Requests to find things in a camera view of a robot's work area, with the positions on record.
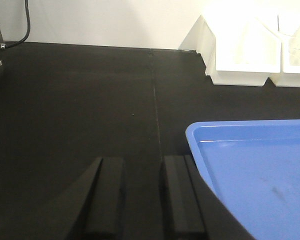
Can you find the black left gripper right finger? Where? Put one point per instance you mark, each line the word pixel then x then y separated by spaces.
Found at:
pixel 190 210

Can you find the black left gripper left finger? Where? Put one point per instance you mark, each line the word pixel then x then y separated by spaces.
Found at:
pixel 91 208

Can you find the blue plastic tray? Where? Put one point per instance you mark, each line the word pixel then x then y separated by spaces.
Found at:
pixel 253 168

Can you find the left white storage bin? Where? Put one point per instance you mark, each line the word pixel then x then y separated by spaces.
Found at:
pixel 236 50

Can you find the white storage bin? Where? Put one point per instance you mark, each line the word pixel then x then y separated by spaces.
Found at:
pixel 236 50
pixel 288 31

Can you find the middle white storage bin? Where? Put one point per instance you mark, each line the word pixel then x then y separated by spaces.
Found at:
pixel 288 31

